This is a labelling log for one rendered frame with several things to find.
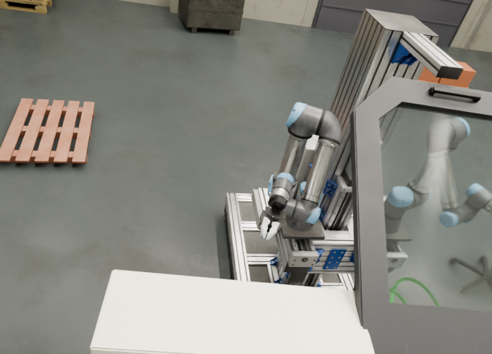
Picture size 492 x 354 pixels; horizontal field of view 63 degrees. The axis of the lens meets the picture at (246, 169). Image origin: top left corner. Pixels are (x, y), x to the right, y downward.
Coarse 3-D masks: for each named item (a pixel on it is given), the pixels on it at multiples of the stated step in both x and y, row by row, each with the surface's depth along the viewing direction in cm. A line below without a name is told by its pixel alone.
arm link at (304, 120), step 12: (300, 108) 169; (312, 108) 170; (288, 120) 171; (300, 120) 169; (312, 120) 168; (288, 132) 177; (300, 132) 172; (312, 132) 172; (288, 144) 181; (300, 144) 178; (288, 156) 183; (300, 156) 183; (288, 168) 187
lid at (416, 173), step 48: (384, 96) 135; (432, 96) 139; (480, 96) 139; (384, 144) 130; (432, 144) 134; (480, 144) 137; (384, 192) 124; (432, 192) 127; (480, 192) 130; (384, 240) 117; (432, 240) 121; (480, 240) 124; (384, 288) 112; (432, 288) 116; (480, 288) 118; (384, 336) 107; (432, 336) 109; (480, 336) 111
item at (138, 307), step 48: (144, 288) 105; (192, 288) 107; (240, 288) 110; (288, 288) 113; (96, 336) 93; (144, 336) 95; (192, 336) 97; (240, 336) 99; (288, 336) 101; (336, 336) 104
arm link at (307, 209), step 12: (324, 120) 168; (336, 120) 169; (324, 132) 169; (336, 132) 168; (324, 144) 169; (336, 144) 168; (324, 156) 168; (312, 168) 169; (324, 168) 168; (312, 180) 167; (324, 180) 168; (312, 192) 166; (300, 204) 167; (312, 204) 166; (300, 216) 167; (312, 216) 165
